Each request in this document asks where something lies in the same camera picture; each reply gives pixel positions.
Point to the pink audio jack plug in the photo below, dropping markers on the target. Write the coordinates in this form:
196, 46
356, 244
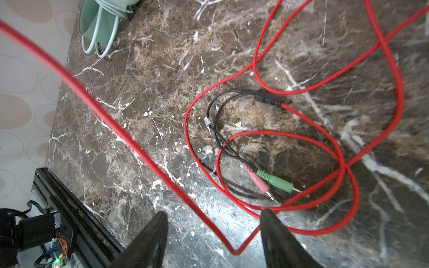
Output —
259, 182

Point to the green audio jack plug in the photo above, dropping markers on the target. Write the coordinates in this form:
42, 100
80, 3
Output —
277, 182

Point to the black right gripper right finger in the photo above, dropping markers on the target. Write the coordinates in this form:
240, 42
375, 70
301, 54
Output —
281, 249

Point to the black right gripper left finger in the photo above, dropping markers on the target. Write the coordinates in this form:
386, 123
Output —
148, 248

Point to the mint green headphones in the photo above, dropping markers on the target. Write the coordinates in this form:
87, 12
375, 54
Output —
98, 23

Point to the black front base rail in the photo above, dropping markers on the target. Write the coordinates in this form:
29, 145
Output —
87, 238

